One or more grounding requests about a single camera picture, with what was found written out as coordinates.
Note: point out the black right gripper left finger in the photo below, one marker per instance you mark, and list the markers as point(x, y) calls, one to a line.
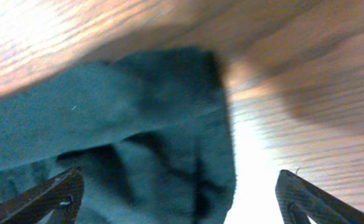
point(60, 196)

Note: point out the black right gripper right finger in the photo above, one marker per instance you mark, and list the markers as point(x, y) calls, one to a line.
point(300, 202)

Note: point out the black t-shirt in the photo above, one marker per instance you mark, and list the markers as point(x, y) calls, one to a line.
point(149, 131)

